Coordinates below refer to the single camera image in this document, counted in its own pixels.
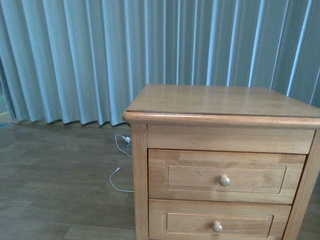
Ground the round wooden knob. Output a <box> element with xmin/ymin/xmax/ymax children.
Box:
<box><xmin>219</xmin><ymin>175</ymin><xmax>231</xmax><ymax>187</ymax></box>
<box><xmin>212</xmin><ymin>221</ymin><xmax>223</xmax><ymax>233</ymax></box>

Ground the wooden drawer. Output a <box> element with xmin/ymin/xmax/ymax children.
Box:
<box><xmin>148</xmin><ymin>149</ymin><xmax>306</xmax><ymax>204</ymax></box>
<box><xmin>148</xmin><ymin>199</ymin><xmax>291</xmax><ymax>240</ymax></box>

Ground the grey floor socket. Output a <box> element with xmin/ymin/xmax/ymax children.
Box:
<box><xmin>124</xmin><ymin>142</ymin><xmax>132</xmax><ymax>149</ymax></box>

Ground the wooden nightstand cabinet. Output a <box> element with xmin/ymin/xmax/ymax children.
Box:
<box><xmin>123</xmin><ymin>84</ymin><xmax>320</xmax><ymax>240</ymax></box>

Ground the light grey pleated curtain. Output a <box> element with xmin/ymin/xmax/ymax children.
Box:
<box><xmin>0</xmin><ymin>0</ymin><xmax>320</xmax><ymax>125</ymax></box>

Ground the white cable on floor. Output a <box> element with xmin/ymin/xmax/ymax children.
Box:
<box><xmin>109</xmin><ymin>134</ymin><xmax>135</xmax><ymax>193</ymax></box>

